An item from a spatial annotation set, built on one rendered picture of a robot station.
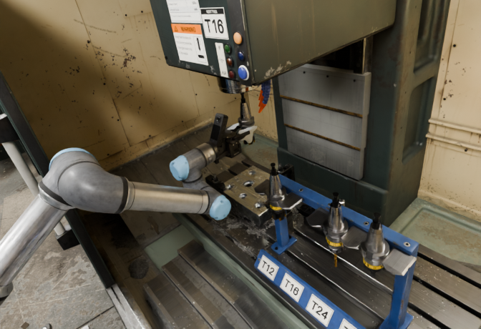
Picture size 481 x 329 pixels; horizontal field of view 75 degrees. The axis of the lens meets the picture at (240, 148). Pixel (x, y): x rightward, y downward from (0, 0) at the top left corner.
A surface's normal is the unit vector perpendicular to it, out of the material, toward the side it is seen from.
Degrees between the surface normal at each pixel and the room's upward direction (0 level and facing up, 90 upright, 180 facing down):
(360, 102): 90
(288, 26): 90
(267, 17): 90
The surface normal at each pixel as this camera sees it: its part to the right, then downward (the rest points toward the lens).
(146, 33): 0.64, 0.30
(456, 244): -0.14, -0.86
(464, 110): -0.76, 0.42
